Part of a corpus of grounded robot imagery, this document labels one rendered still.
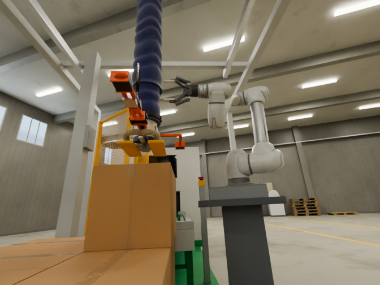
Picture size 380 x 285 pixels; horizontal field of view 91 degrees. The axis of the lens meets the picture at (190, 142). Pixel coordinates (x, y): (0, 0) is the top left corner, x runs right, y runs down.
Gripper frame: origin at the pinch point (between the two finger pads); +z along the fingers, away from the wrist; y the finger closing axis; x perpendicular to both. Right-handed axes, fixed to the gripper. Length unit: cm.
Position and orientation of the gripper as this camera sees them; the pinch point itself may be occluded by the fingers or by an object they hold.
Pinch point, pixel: (165, 90)
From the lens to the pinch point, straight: 122.6
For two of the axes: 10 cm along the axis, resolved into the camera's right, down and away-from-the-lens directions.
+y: 0.1, 9.4, -3.3
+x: -0.3, 3.3, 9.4
